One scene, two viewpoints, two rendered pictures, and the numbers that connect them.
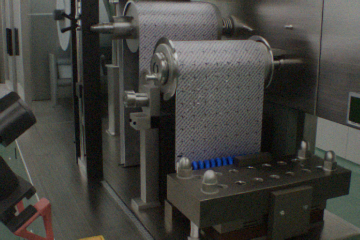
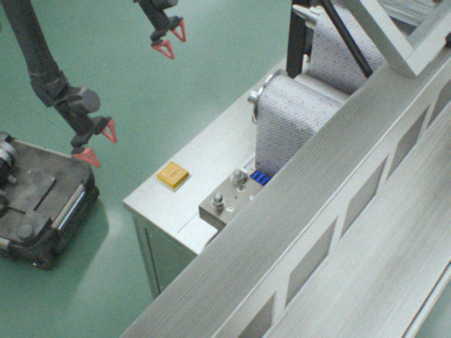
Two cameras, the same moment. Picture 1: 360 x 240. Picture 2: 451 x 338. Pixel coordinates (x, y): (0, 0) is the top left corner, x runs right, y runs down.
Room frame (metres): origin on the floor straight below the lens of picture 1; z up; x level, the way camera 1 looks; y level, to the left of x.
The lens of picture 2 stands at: (0.51, -0.87, 2.23)
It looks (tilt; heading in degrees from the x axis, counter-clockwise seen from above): 50 degrees down; 65
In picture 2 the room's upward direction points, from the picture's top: 1 degrees counter-clockwise
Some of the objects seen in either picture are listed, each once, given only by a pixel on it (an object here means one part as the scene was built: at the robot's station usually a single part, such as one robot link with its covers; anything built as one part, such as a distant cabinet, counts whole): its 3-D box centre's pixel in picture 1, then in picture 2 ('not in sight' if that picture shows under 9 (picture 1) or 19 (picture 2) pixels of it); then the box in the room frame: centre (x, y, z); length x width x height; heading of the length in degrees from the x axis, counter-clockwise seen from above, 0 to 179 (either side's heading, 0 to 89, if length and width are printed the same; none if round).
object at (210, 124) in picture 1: (220, 126); (291, 167); (1.06, -0.10, 1.11); 0.23 x 0.01 x 0.18; 115
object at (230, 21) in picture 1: (221, 27); not in sight; (1.42, -0.13, 1.33); 0.07 x 0.07 x 0.07; 25
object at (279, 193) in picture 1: (290, 213); not in sight; (0.90, -0.24, 0.96); 0.10 x 0.03 x 0.11; 115
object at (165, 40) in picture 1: (164, 68); (271, 96); (1.07, 0.03, 1.25); 0.15 x 0.01 x 0.15; 25
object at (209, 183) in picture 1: (210, 180); (217, 199); (0.86, -0.06, 1.05); 0.04 x 0.04 x 0.04
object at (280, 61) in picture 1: (268, 64); not in sight; (1.19, -0.23, 1.25); 0.07 x 0.04 x 0.04; 115
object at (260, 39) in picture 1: (255, 64); not in sight; (1.17, -0.20, 1.25); 0.15 x 0.01 x 0.15; 25
